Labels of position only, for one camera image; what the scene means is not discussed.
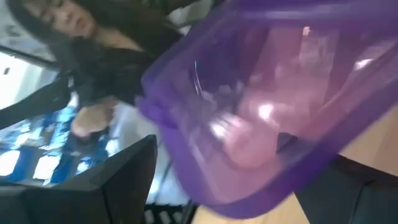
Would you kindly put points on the black keyboard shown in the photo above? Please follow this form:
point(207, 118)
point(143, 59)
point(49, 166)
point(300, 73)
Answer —
point(164, 214)

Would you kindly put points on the person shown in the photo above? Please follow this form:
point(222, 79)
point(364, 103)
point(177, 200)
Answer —
point(118, 62)

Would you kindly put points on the person's hand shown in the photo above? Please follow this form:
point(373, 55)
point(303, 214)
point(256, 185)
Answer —
point(91, 119)

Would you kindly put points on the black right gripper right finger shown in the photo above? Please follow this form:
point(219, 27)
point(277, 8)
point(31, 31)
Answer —
point(357, 199)

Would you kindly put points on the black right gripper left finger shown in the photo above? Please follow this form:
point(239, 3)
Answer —
point(93, 202)

